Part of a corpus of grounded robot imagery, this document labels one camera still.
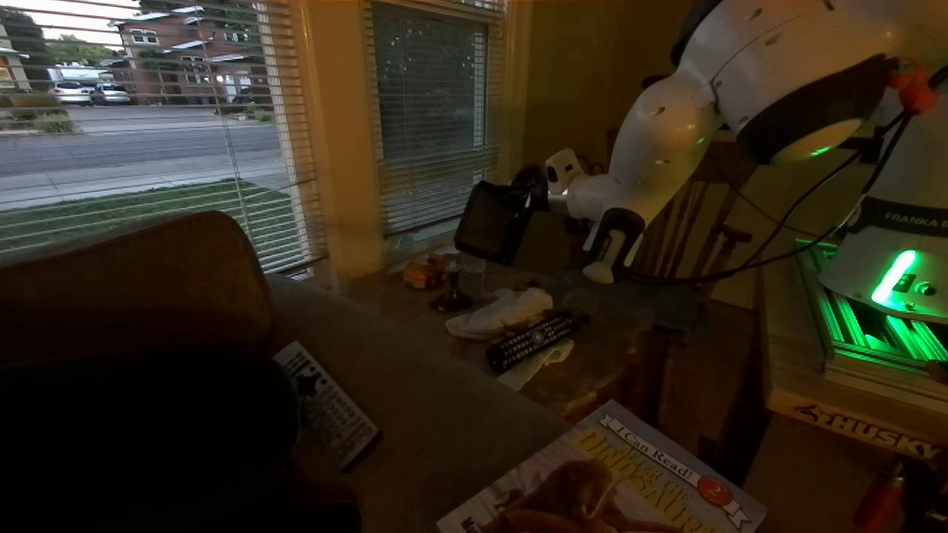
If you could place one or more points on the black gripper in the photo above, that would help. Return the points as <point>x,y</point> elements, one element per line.
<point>532,187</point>

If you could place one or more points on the green lit robot platform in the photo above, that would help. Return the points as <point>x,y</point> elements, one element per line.
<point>879,328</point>

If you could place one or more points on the white keypad remote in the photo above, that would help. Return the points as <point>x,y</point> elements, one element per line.
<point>326,403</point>

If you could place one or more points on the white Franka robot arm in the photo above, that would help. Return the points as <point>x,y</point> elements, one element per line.
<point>661,138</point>

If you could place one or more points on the wide window blinds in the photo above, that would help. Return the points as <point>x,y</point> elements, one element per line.
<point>267,166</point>

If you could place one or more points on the brown sofa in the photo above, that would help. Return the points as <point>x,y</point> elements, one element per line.
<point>416,403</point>

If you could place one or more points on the white parked vehicle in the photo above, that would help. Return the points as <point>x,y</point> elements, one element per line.
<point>85,87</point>

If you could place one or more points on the small red orange objects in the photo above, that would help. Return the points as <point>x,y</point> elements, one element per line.
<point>425,275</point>

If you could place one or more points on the glossy magazine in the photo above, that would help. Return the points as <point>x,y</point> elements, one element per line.
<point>612,474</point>

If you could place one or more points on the Husky tool chest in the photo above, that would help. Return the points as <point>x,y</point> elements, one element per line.
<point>861,424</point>

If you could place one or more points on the white paper sheet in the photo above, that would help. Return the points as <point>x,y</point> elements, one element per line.
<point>536,368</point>

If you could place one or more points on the wooden spindle chair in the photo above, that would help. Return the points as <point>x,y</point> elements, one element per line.
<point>696,227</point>

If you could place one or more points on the white crumpled cloth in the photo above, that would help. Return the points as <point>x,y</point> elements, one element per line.
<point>499,313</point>

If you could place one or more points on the narrow window blinds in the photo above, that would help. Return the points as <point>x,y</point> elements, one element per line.
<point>430,121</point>

